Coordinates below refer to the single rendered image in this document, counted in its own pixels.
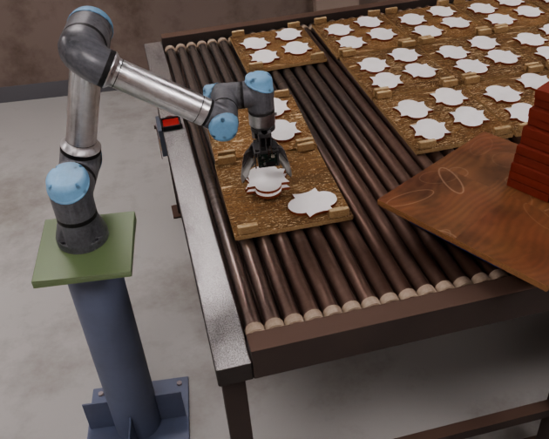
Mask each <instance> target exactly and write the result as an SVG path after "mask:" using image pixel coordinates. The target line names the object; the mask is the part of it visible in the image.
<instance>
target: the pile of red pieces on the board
mask: <svg viewBox="0 0 549 439"><path fill-rule="evenodd" d="M534 97H535V100H534V106H532V107H531V108H530V109H529V113H528V122H527V125H525V126H523V131H522V135H521V140H520V144H518V145H517V149H516V153H515V154H514V160H513V162H512V164H511V170H510V171H509V177H508V180H507V185H508V186H510V187H512V188H515V189H517V190H519V191H521V192H524V193H526V194H529V195H531V196H533V197H535V198H537V199H541V200H543V201H545V202H547V203H548V202H549V81H548V82H546V83H545V84H543V85H541V86H540V87H539V88H538V89H536V91H535V95H534Z"/></svg>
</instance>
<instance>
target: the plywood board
mask: <svg viewBox="0 0 549 439"><path fill-rule="evenodd" d="M517 145H518V144H516V143H513V142H511V141H509V140H506V139H504V138H500V137H498V136H495V135H492V134H490V133H488V132H482V133H480V134H479V135H477V137H475V138H473V139H471V140H470V141H468V142H467V143H465V144H463V145H461V146H460V147H458V149H456V150H454V151H453V152H451V153H449V154H448V155H446V156H445V157H443V158H441V159H440V160H439V161H437V162H436V163H434V164H432V165H430V166H429V167H427V168H426V169H424V170H423V171H421V172H420V173H418V174H417V175H415V176H414V177H412V178H410V179H408V180H407V181H405V182H404V183H402V184H401V185H400V186H398V187H396V188H395V189H393V190H392V191H390V192H388V193H386V194H385V195H383V196H382V197H381V198H379V199H378V200H377V204H378V205H379V206H381V207H383V208H385V209H387V210H389V211H391V212H392V213H394V214H396V215H398V216H400V217H402V218H404V219H406V220H408V221H410V222H412V223H414V224H416V225H417V226H420V227H422V228H423V229H425V230H427V231H429V232H431V233H434V234H435V235H437V236H439V237H441V238H442V239H444V240H447V241H449V242H450V243H452V244H454V245H456V246H458V247H461V248H463V249H464V250H466V251H467V252H469V253H472V254H474V255H476V256H478V257H479V258H481V259H483V260H486V261H488V262H490V263H492V265H494V266H496V267H499V268H501V269H503V270H505V271H506V272H508V273H510V274H513V275H515V276H517V277H518V278H520V279H521V280H524V281H526V282H528V283H530V284H532V285H534V286H535V287H538V288H540V289H541V290H543V291H545V292H547V291H548V290H549V202H548V203H547V202H545V201H543V200H541V199H537V198H535V197H533V196H531V195H529V194H526V193H524V192H521V191H519V190H517V189H515V188H512V187H510V186H508V185H507V180H508V177H509V171H510V170H511V164H512V162H513V160H514V154H515V153H516V149H517Z"/></svg>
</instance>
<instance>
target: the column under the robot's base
mask: <svg viewBox="0 0 549 439"><path fill-rule="evenodd" d="M68 288H69V290H70V293H71V297H72V300H73V303H74V306H75V308H76V311H77V314H78V318H79V320H80V323H81V326H82V329H83V331H84V334H85V338H86V341H87V344H88V347H89V349H90V352H91V357H92V359H93V362H94V365H95V368H96V370H97V373H98V378H99V380H100V383H101V386H102V388H95V389H94V390H93V393H92V400H91V403H86V404H82V407H83V410H84V412H85V416H86V419H87V421H88V423H89V427H88V434H87V439H190V435H189V387H188V376H185V377H178V378H172V379H165V380H158V381H152V379H151V376H150V373H149V369H148V366H147V362H146V357H145V353H144V349H143V346H142V343H141V339H140V336H139V331H138V327H137V323H136V320H135V317H134V313H133V310H132V303H131V301H130V297H129V293H128V290H127V287H126V283H125V277H124V278H117V279H109V280H96V281H89V282H82V283H75V284H68Z"/></svg>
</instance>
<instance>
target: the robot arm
mask: <svg viewBox="0 0 549 439"><path fill-rule="evenodd" d="M112 36H113V24H112V20H111V19H110V18H109V17H108V15H107V14H106V13H105V12H103V11H102V10H101V9H99V8H96V7H93V6H81V7H78V8H76V9H75V10H74V11H73V12H72V13H71V14H70V15H69V16H68V18H67V22H66V25H65V27H64V29H63V31H62V33H61V35H60V37H59V40H58V54H59V56H60V58H61V60H62V61H63V63H64V64H65V66H66V67H67V68H68V69H69V81H68V99H67V119H66V136H65V137H63V138H62V139H61V141H60V150H59V162H58V165H56V168H52V169H51V170H50V171H49V172H48V174H47V176H46V180H45V184H46V191H47V193H48V196H49V197H50V200H51V205H52V208H53V211H54V213H55V216H56V219H57V231H56V241H57V243H58V247H59V248H60V249H61V250H62V251H64V252H65V253H70V254H84V253H89V252H92V251H94V250H96V249H98V248H100V247H101V246H103V245H104V244H105V242H106V241H107V239H108V236H109V231H108V227H107V224H106V223H105V221H104V220H103V219H102V217H101V216H100V215H99V213H98V211H97V207H96V204H95V200H94V197H93V192H94V188H95V185H96V181H97V178H98V172H99V169H100V167H101V165H102V152H101V144H100V142H99V141H98V140H97V132H98V112H99V100H100V90H101V88H105V87H107V86H110V87H111V88H114V89H116V90H118V91H122V92H123V93H126V94H128V95H130V96H133V97H135V98H138V99H140V100H142V101H145V102H147V103H148V104H151V105H154V106H156V107H159V108H160V109H162V110H165V111H168V112H171V113H172V114H174V115H177V116H179V117H181V118H184V119H186V120H189V121H191V122H193V123H195V124H197V125H201V126H203V127H205V128H207V129H208V130H209V132H210V134H211V136H212V137H213V138H214V139H216V140H218V141H221V142H226V141H229V140H231V139H232V138H234V137H235V135H236V133H237V131H238V125H239V119H238V109H245V108H248V119H249V125H250V128H251V132H252V138H256V139H255V140H253V143H251V145H250V146H249V147H248V149H247V150H246V151H245V153H244V156H243V160H242V168H241V183H244V181H245V180H246V179H247V177H248V175H249V173H250V169H251V167H252V166H254V165H255V168H256V169H257V166H256V158H257V161H258V166H259V168H262V167H270V166H277V165H280V164H281V165H282V168H284V169H285V170H286V173H287V174H288V175H289V176H290V177H291V176H292V171H291V167H290V164H289V162H288V158H287V155H286V153H285V150H284V149H283V147H282V146H281V145H279V144H278V143H277V142H276V141H275V140H274V139H273V138H272V134H271V132H273V131H274V130H275V116H276V115H277V112H275V102H274V87H273V79H272V77H271V75H270V74H269V73H268V72H266V71H254V72H249V73H248V74H247V75H246V76H245V81H241V82H230V83H215V84H206V85H205V86H204V87H203V95H201V94H199V93H198V92H196V91H192V90H190V89H188V88H186V87H184V86H182V85H180V84H176V83H174V82H173V81H171V80H168V79H166V78H163V77H161V76H159V75H157V74H155V73H153V72H150V71H148V70H146V69H144V68H141V67H139V66H137V65H136V64H132V63H130V62H128V61H126V60H124V59H122V58H120V57H119V54H118V53H117V52H116V51H114V50H111V49H110V45H111V39H112Z"/></svg>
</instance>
